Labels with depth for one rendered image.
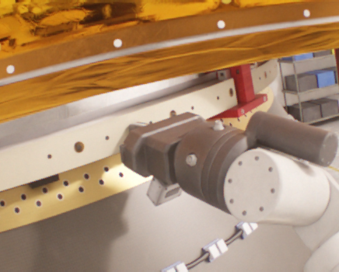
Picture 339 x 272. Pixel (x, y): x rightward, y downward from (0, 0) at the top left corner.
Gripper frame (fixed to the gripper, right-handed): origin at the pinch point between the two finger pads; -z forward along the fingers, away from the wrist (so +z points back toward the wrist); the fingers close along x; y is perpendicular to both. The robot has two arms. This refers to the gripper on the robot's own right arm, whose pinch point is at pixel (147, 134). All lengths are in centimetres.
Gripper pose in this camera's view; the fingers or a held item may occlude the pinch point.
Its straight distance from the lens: 61.5
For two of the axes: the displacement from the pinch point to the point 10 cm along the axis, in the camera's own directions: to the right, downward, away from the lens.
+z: 6.2, 2.5, -7.4
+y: -0.8, -9.2, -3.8
